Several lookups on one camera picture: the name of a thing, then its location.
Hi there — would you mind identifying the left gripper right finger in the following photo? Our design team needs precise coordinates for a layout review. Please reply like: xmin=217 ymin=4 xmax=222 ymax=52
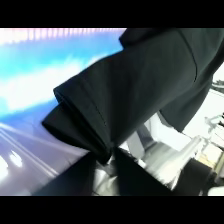
xmin=112 ymin=146 xmax=174 ymax=197

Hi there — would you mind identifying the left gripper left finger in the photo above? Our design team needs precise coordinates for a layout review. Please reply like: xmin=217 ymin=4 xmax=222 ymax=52
xmin=33 ymin=152 xmax=98 ymax=197

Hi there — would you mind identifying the black T-shirt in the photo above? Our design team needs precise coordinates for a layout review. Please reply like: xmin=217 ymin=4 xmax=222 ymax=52
xmin=41 ymin=27 xmax=224 ymax=165

